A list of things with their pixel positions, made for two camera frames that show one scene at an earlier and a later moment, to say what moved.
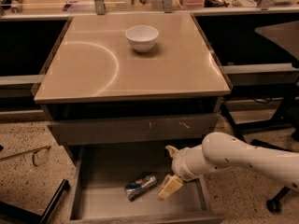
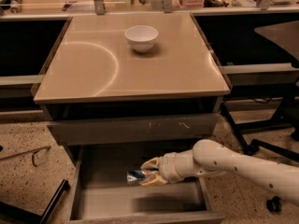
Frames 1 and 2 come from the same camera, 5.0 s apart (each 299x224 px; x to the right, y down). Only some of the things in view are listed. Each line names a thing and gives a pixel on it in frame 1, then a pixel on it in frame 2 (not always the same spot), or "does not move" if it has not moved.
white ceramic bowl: x=142 y=37 does not move
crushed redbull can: x=140 y=186 -> x=135 y=177
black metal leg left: x=13 y=211 does not move
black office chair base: x=288 y=118 does not move
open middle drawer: x=99 y=195 does not move
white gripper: x=180 y=164 -> x=168 y=169
